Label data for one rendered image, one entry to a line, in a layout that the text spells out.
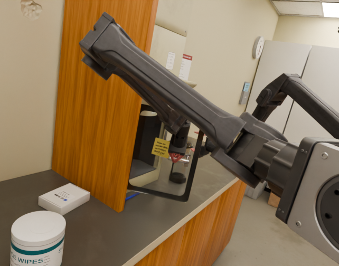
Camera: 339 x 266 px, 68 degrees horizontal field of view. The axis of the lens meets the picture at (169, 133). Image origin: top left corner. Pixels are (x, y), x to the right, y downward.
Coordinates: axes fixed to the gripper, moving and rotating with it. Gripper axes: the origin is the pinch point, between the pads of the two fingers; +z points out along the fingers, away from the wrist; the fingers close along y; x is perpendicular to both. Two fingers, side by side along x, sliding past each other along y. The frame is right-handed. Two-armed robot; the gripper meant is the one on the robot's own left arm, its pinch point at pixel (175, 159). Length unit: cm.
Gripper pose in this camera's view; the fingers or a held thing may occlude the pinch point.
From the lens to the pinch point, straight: 104.1
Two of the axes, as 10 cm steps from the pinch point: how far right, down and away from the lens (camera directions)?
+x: 9.8, 2.1, -0.3
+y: -1.6, 6.1, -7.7
